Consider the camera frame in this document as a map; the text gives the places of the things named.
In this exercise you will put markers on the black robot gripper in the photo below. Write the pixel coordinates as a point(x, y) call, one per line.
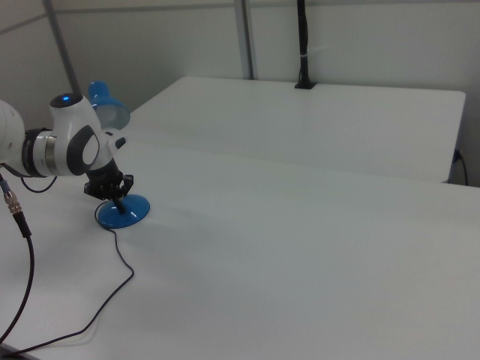
point(105, 174)

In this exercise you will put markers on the blue gooseneck desk lamp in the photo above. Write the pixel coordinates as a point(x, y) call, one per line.
point(131, 213)

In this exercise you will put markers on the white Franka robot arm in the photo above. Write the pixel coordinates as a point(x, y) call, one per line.
point(63, 142)

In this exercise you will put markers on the white adjacent table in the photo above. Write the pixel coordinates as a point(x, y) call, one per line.
point(300, 123)

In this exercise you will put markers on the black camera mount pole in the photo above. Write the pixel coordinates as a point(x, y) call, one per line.
point(303, 37)

